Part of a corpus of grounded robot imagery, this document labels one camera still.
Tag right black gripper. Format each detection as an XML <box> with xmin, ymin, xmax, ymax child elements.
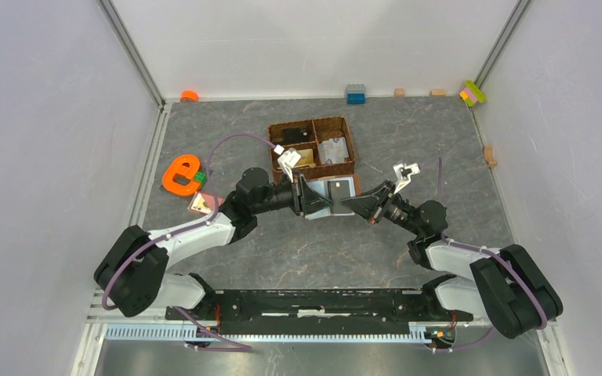
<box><xmin>339</xmin><ymin>180</ymin><xmax>422</xmax><ymax>237</ymax></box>

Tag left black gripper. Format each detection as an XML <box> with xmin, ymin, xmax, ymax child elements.
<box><xmin>252</xmin><ymin>170</ymin><xmax>333</xmax><ymax>216</ymax></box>

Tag brown leather card holder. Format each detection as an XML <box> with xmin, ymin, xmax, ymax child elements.
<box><xmin>306</xmin><ymin>174</ymin><xmax>361</xmax><ymax>220</ymax></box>

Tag black card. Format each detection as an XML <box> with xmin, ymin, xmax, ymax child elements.
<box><xmin>328</xmin><ymin>179</ymin><xmax>353</xmax><ymax>216</ymax></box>

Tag dark grey card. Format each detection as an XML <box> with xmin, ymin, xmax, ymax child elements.
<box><xmin>280</xmin><ymin>127</ymin><xmax>313</xmax><ymax>146</ymax></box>

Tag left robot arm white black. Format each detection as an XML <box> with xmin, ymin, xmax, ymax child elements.
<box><xmin>93</xmin><ymin>168</ymin><xmax>332</xmax><ymax>320</ymax></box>

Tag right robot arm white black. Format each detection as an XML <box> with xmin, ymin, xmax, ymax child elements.
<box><xmin>340</xmin><ymin>181</ymin><xmax>564</xmax><ymax>339</ymax></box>

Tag gold card in basket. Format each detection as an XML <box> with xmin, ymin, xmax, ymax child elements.
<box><xmin>295</xmin><ymin>148</ymin><xmax>316</xmax><ymax>168</ymax></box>

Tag white cards in basket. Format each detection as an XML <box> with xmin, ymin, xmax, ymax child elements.
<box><xmin>318</xmin><ymin>137</ymin><xmax>350</xmax><ymax>165</ymax></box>

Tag pink card on table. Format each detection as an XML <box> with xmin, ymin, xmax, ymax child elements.
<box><xmin>187</xmin><ymin>191</ymin><xmax>224</xmax><ymax>215</ymax></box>

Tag brown wicker divided basket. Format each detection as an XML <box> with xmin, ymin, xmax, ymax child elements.
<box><xmin>267</xmin><ymin>116</ymin><xmax>357</xmax><ymax>180</ymax></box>

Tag blue grey toy brick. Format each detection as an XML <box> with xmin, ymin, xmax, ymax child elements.
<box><xmin>345</xmin><ymin>84</ymin><xmax>367</xmax><ymax>105</ymax></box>

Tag green toy block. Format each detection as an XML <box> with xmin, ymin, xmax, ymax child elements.
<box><xmin>192</xmin><ymin>171</ymin><xmax>207</xmax><ymax>186</ymax></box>

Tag wooden arch block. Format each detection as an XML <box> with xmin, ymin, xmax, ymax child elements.
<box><xmin>483</xmin><ymin>145</ymin><xmax>498</xmax><ymax>168</ymax></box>

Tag orange plastic letter toy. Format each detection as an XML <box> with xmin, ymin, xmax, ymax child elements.
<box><xmin>161</xmin><ymin>154</ymin><xmax>204</xmax><ymax>197</ymax></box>

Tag green pink yellow brick stack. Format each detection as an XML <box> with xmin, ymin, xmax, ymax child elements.
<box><xmin>459</xmin><ymin>80</ymin><xmax>488</xmax><ymax>107</ymax></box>

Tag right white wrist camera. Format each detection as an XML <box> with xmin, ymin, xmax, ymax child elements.
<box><xmin>393</xmin><ymin>162</ymin><xmax>420</xmax><ymax>194</ymax></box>

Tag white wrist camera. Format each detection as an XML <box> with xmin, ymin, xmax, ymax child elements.
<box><xmin>272</xmin><ymin>145</ymin><xmax>302</xmax><ymax>183</ymax></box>
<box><xmin>393</xmin><ymin>162</ymin><xmax>420</xmax><ymax>194</ymax></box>

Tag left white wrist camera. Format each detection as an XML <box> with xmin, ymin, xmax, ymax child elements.
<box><xmin>272</xmin><ymin>145</ymin><xmax>302</xmax><ymax>183</ymax></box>

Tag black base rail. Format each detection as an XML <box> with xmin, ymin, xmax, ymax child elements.
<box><xmin>187</xmin><ymin>288</ymin><xmax>473</xmax><ymax>335</ymax></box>

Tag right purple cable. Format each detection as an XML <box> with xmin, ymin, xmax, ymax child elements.
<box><xmin>417</xmin><ymin>157</ymin><xmax>549</xmax><ymax>354</ymax></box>

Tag purple cable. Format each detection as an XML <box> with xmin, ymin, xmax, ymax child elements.
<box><xmin>417</xmin><ymin>157</ymin><xmax>549</xmax><ymax>354</ymax></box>
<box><xmin>102</xmin><ymin>132</ymin><xmax>281</xmax><ymax>353</ymax></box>

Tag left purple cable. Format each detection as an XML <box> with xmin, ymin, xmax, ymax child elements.
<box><xmin>102</xmin><ymin>132</ymin><xmax>281</xmax><ymax>353</ymax></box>

